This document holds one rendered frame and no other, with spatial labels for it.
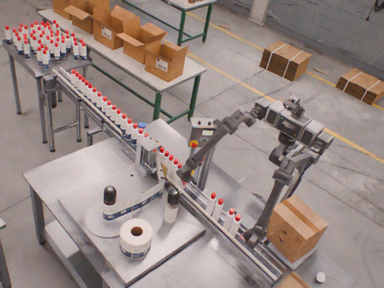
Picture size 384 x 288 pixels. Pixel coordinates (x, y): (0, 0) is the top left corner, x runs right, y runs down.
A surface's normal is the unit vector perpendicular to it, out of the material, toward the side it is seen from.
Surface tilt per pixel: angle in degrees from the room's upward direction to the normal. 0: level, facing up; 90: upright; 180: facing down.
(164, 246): 0
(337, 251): 0
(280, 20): 90
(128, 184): 0
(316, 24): 90
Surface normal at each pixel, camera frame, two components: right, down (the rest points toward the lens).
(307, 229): 0.16, -0.75
